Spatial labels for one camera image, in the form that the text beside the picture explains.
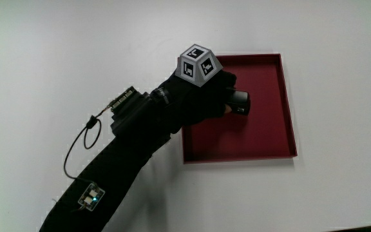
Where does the person's left hand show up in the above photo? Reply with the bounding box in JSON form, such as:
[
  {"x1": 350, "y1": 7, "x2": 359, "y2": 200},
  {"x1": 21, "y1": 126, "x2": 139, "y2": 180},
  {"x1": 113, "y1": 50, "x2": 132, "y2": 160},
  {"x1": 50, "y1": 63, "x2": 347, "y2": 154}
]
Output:
[{"x1": 155, "y1": 43, "x2": 238, "y2": 135}]

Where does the dark red square plate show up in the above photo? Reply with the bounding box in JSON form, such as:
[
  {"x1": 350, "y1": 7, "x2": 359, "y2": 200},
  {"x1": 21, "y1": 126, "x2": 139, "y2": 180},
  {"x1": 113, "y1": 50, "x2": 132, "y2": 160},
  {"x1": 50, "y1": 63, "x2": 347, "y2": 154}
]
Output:
[{"x1": 181, "y1": 53, "x2": 298, "y2": 165}]

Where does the person's left forearm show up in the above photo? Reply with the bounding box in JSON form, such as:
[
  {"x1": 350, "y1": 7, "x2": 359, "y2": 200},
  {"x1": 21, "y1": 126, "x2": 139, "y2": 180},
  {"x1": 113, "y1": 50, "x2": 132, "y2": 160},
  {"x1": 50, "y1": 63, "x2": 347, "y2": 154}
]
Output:
[{"x1": 39, "y1": 127, "x2": 173, "y2": 232}]

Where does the black wrist sensor module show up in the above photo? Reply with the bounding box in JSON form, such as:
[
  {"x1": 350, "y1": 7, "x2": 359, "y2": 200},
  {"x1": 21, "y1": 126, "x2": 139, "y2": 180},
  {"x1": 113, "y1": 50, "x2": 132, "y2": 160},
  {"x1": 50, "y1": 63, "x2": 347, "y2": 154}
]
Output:
[{"x1": 109, "y1": 86, "x2": 171, "y2": 139}]

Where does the small circuit board with light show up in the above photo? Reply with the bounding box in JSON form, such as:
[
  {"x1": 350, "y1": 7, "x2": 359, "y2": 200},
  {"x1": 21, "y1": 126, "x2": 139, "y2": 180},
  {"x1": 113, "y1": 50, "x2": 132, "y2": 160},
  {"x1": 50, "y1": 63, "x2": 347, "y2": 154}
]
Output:
[{"x1": 77, "y1": 182, "x2": 106, "y2": 212}]

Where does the thin black cable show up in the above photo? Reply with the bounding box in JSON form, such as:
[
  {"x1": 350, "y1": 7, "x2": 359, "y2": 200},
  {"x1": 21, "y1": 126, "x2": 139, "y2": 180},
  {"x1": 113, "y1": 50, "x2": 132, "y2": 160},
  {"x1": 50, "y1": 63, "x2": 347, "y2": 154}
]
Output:
[{"x1": 62, "y1": 105, "x2": 116, "y2": 181}]

